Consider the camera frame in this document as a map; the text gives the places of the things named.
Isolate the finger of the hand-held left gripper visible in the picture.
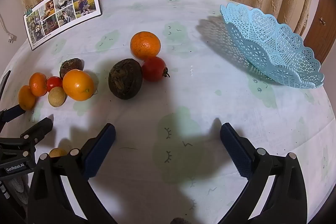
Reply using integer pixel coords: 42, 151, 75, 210
21, 117, 54, 151
0, 70, 27, 130

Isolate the small dark brown fruit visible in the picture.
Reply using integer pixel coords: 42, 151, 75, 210
59, 58, 84, 79

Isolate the red pomegranate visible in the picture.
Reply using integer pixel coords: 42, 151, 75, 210
141, 56, 171, 82

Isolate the photo collage board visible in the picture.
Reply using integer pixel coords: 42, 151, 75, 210
23, 0, 103, 51

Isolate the large orange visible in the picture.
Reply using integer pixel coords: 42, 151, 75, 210
130, 31, 161, 61

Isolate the small mandarin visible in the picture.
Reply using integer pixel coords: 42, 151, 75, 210
29, 72, 48, 97
18, 85, 36, 111

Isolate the large dark brown fruit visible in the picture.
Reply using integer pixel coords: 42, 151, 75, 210
108, 58, 143, 100

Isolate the yellow-orange orange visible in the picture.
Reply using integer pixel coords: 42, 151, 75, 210
62, 69, 95, 102

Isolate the small yellow fruit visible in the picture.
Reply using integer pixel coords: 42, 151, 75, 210
49, 148, 68, 158

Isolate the tan round fruit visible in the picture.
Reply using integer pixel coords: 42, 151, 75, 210
48, 87, 66, 107

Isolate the blue plastic lattice basket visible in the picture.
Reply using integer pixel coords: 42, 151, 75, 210
220, 2, 324, 89

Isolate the small red tomato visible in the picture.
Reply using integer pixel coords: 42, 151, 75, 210
46, 76, 63, 93

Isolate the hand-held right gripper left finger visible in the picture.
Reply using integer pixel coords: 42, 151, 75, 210
28, 123, 117, 224

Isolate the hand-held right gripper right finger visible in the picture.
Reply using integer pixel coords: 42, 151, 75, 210
220, 123, 307, 224

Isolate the white green patterned tablecloth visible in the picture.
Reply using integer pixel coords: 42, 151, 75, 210
0, 0, 336, 224

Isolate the white power plug cable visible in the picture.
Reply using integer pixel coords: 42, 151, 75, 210
0, 13, 17, 44

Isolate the brown wooden door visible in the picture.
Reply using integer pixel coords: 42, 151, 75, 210
302, 0, 336, 65

